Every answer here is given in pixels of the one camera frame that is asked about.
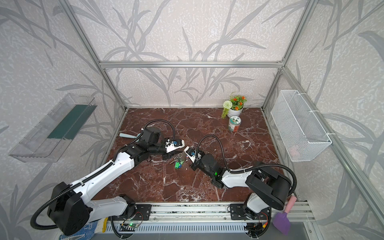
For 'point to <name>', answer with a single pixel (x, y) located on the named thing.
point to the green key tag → (178, 165)
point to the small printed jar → (234, 121)
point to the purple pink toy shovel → (281, 220)
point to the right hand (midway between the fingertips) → (188, 146)
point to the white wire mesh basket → (300, 132)
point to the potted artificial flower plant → (234, 107)
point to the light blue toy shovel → (124, 135)
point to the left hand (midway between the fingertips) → (181, 142)
